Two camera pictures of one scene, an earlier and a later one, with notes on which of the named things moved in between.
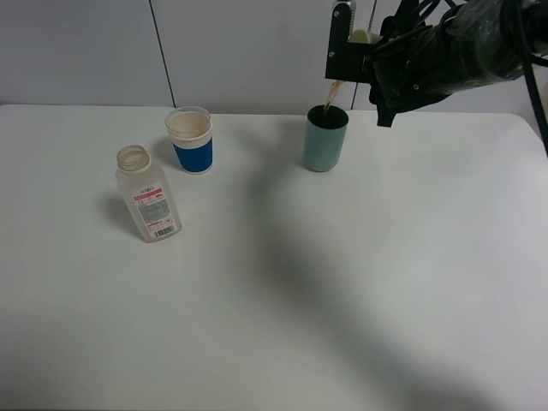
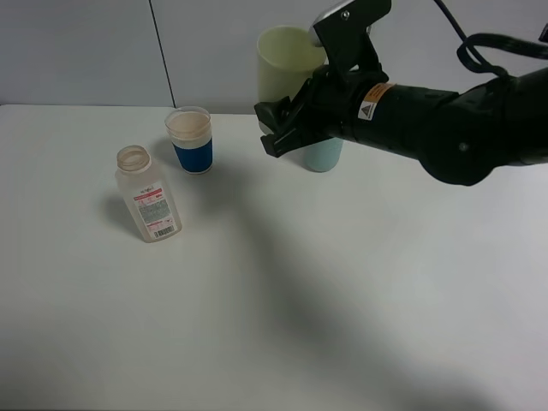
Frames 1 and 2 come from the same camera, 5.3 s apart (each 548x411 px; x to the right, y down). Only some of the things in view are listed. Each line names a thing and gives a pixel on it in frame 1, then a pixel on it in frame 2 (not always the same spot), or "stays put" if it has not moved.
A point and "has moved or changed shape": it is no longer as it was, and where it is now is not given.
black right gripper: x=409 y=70 to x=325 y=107
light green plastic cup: x=362 y=37 has moved or changed shape
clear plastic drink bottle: x=148 y=194 stays put
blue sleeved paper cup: x=190 y=128 stays put
